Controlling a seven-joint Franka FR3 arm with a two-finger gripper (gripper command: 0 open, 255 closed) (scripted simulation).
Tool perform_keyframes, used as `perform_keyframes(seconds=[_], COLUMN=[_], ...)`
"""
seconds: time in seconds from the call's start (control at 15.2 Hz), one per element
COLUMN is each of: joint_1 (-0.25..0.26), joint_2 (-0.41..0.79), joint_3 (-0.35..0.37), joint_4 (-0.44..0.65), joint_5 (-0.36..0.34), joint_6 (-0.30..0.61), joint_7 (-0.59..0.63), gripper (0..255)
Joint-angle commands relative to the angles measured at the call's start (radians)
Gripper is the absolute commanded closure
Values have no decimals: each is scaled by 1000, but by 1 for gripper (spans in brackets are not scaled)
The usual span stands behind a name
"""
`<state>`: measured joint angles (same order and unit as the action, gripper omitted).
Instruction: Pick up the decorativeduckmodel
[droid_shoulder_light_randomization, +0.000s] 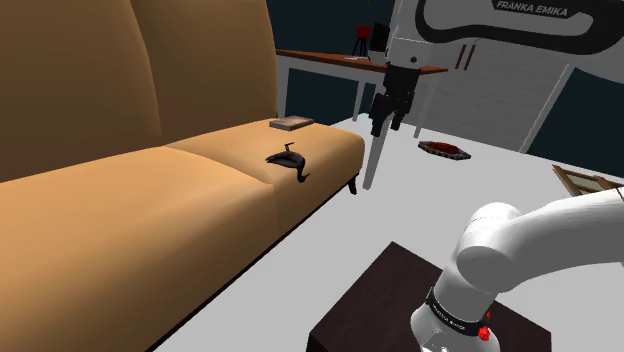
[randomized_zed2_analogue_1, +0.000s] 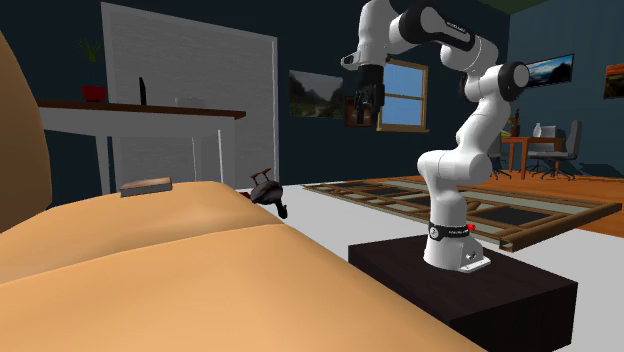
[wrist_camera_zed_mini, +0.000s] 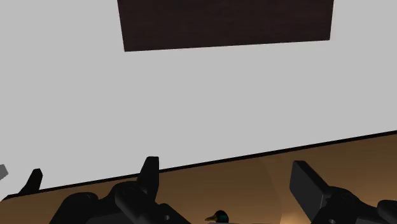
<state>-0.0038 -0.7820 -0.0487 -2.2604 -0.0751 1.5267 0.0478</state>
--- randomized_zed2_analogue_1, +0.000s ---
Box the wooden framed window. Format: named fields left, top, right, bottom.
left=376, top=57, right=431, bottom=134

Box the dark brown teapot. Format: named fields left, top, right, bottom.
left=249, top=167, right=289, bottom=219

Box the wooden desk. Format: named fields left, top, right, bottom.
left=500, top=135, right=568, bottom=181

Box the grey window blind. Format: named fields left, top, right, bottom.
left=100, top=1, right=280, bottom=191

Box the grey office chair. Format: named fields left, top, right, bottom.
left=527, top=119, right=584, bottom=182

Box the white table with brown top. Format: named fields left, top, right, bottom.
left=36, top=98, right=247, bottom=195

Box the dark robot stand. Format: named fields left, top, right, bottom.
left=347, top=233, right=579, bottom=352

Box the grey book with brown cover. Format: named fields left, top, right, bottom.
left=119, top=176, right=174, bottom=198

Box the tan sofa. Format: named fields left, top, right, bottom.
left=0, top=30, right=489, bottom=352

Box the potted plant in red bowl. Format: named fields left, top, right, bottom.
left=75, top=38, right=108, bottom=103

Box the small dark wall picture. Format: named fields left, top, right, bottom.
left=343, top=95, right=380, bottom=129

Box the mountain landscape wall picture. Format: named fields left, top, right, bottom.
left=288, top=69, right=345, bottom=120

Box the blue sky wall picture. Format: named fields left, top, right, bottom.
left=526, top=53, right=575, bottom=89

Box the wooden frame on floor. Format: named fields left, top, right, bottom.
left=302, top=177, right=624, bottom=253

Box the orange wall picture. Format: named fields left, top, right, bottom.
left=603, top=62, right=624, bottom=101

